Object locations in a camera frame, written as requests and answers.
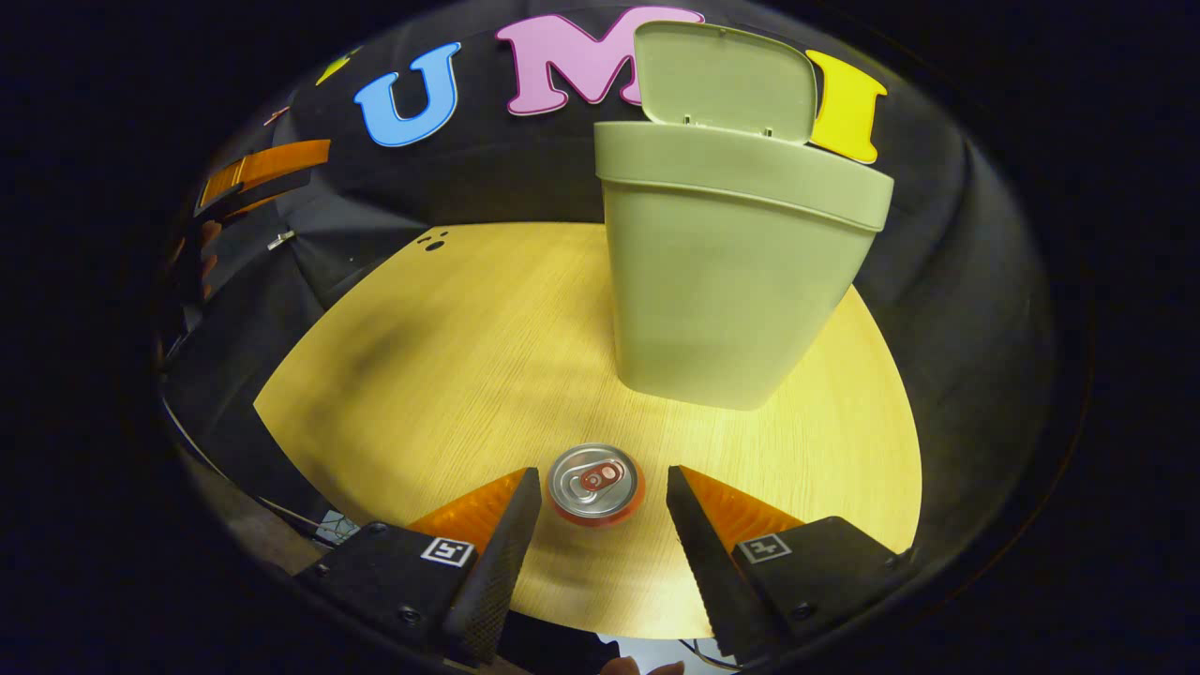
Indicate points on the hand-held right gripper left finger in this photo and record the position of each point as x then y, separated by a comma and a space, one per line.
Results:
492, 581

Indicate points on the copper cloth clip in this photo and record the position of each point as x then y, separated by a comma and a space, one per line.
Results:
275, 114

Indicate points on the pale green desktop garbage bin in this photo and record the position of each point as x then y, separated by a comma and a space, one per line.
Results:
731, 281

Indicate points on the red pop can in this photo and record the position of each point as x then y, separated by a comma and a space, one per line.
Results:
595, 483

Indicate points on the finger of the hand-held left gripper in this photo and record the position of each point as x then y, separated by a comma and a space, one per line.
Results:
258, 197
272, 161

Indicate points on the black backdrop cloth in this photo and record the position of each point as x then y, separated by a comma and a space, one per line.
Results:
506, 178

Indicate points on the silver cloth clip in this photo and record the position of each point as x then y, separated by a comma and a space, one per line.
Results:
279, 240

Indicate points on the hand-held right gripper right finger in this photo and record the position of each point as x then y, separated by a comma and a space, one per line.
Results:
708, 572

